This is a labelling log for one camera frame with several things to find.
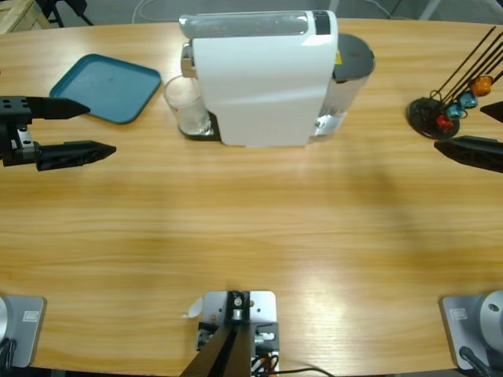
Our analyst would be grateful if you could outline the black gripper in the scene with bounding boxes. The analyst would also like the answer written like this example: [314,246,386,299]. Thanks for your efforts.
[0,96,117,172]

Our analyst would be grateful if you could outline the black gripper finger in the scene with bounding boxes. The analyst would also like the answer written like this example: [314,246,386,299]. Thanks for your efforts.
[434,135,503,174]
[479,101,503,119]

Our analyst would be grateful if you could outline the clear glass cup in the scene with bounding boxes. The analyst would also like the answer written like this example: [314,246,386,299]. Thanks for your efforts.
[163,75,211,137]

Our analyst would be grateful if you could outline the robot arm grey base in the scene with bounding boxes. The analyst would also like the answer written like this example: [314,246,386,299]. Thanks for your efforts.
[0,295,47,369]
[439,289,503,371]

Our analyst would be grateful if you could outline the orange coffee capsule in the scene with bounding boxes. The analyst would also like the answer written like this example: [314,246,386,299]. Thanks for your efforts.
[469,74,495,98]

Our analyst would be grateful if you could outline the teal blue coffee capsule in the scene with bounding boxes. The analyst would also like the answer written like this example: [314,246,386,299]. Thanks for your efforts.
[446,103,467,122]
[457,90,479,110]

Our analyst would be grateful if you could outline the red coffee capsule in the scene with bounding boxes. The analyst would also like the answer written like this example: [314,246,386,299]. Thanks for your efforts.
[435,113,455,133]

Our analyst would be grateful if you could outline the white capsule coffee machine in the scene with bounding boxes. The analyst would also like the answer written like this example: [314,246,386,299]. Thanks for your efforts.
[178,9,340,150]

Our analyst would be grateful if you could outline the black capsule holder with rods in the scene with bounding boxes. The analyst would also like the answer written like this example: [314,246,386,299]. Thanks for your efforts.
[406,25,503,141]

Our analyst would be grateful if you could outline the teal plastic tray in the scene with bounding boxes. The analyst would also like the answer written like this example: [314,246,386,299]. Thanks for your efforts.
[49,53,163,126]

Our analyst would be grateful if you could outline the black chair legs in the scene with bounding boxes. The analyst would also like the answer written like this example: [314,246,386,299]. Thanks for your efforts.
[37,0,95,27]

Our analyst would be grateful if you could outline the light wooden crate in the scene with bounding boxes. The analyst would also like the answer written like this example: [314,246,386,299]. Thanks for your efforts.
[0,0,52,35]

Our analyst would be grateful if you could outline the silver grated drip tray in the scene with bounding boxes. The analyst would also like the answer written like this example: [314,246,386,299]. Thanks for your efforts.
[178,112,221,141]

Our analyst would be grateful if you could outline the clear water tank black lid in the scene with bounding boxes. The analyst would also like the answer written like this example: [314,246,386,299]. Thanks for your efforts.
[314,33,376,138]

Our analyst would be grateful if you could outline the white paper tag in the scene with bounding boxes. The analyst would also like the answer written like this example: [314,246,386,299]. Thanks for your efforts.
[180,296,204,320]

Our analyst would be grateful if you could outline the grey metal frame leg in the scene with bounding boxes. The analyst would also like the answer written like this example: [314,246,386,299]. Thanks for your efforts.
[418,0,441,20]

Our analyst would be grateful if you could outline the thin white floor cable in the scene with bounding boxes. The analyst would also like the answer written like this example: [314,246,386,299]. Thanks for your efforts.
[369,0,394,19]

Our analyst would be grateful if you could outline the black arm base cable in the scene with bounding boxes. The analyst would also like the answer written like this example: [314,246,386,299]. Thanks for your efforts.
[458,345,492,377]
[0,337,19,370]

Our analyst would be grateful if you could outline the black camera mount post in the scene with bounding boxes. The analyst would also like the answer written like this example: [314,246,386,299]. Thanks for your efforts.
[180,290,252,377]

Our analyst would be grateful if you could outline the black cable at mount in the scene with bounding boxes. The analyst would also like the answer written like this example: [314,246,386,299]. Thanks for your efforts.
[274,366,335,377]

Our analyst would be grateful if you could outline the orange wires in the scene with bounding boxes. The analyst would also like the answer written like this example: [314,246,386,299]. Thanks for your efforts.
[251,351,278,372]

